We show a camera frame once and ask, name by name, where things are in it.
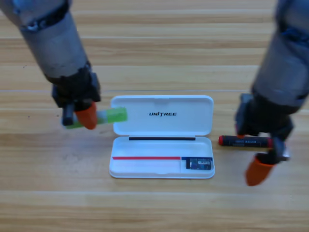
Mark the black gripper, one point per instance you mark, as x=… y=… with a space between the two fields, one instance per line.
x=74 y=89
x=263 y=118

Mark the red and black marker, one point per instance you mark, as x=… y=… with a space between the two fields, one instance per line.
x=231 y=141

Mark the green highlighter pen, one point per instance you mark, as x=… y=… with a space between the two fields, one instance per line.
x=116 y=115

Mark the dark blue eraser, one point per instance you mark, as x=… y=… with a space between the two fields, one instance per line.
x=199 y=164

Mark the white Unitree pencil case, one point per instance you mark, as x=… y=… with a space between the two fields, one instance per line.
x=144 y=123

